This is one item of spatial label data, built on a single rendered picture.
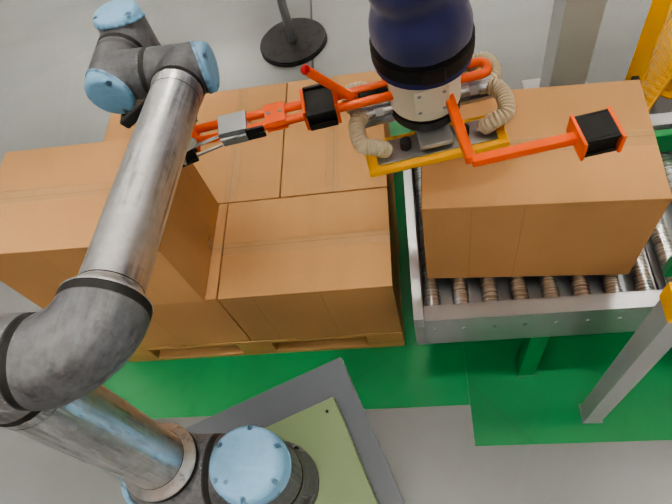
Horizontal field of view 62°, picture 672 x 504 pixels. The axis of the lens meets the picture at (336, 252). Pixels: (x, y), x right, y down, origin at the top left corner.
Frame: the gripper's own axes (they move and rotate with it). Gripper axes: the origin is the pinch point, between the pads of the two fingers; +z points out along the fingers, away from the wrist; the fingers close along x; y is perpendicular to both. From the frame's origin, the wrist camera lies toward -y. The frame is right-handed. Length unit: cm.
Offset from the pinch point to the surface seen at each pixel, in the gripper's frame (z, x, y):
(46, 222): 28, 9, -54
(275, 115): -1.3, 0.3, 23.4
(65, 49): 122, 230, -133
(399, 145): 11, -7, 51
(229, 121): -1.4, 1.8, 12.2
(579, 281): 67, -27, 98
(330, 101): -1.6, 0.3, 36.8
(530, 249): 50, -22, 83
